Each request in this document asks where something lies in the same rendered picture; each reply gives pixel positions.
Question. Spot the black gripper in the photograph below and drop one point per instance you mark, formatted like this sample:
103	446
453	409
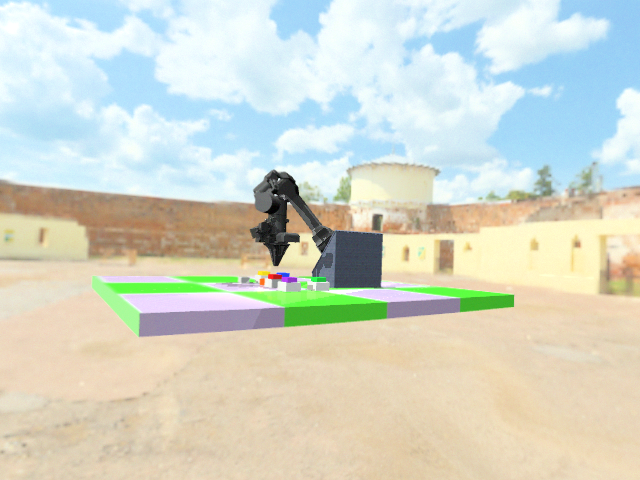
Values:
278	243

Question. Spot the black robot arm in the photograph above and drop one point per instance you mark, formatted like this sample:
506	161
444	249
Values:
287	191

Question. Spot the red button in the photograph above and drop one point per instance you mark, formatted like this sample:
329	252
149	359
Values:
272	280

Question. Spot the purple button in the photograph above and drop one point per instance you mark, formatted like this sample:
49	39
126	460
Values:
289	284

